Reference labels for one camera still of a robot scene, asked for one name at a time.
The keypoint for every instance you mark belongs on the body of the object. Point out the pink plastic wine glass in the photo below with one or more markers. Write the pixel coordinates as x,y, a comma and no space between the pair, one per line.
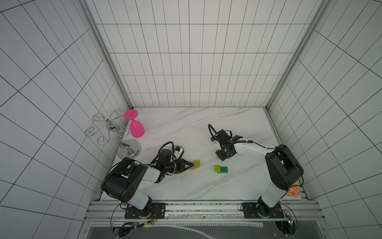
136,127

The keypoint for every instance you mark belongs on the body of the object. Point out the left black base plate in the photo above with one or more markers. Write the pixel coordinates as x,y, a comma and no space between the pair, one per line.
152,211

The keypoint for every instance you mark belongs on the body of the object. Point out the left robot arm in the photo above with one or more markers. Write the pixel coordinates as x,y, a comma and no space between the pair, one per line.
124,179

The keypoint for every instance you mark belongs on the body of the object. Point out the dark green long lego brick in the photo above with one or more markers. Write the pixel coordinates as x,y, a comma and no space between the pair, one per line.
223,169

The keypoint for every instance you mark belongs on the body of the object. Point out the orange white patterned bowl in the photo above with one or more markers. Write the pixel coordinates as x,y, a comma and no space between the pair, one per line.
294,191

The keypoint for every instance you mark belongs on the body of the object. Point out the silver wire glass rack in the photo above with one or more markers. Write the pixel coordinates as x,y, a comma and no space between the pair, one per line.
104,127

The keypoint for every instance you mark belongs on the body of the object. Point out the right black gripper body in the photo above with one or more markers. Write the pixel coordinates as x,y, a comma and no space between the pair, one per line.
223,152

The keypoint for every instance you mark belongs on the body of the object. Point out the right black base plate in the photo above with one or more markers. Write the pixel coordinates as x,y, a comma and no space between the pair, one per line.
259,211

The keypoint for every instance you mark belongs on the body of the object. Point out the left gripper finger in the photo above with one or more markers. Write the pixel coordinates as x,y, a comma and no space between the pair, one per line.
178,170
184,163

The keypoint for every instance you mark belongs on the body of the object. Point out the aluminium mounting rail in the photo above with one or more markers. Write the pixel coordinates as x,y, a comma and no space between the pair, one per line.
202,211

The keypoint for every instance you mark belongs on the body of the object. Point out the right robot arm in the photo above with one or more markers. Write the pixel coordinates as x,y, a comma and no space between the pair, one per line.
283,167

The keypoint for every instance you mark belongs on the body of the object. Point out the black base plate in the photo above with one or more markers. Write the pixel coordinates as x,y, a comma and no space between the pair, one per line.
259,211
152,211

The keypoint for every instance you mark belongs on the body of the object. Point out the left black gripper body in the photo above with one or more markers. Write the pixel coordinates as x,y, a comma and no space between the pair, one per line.
169,164

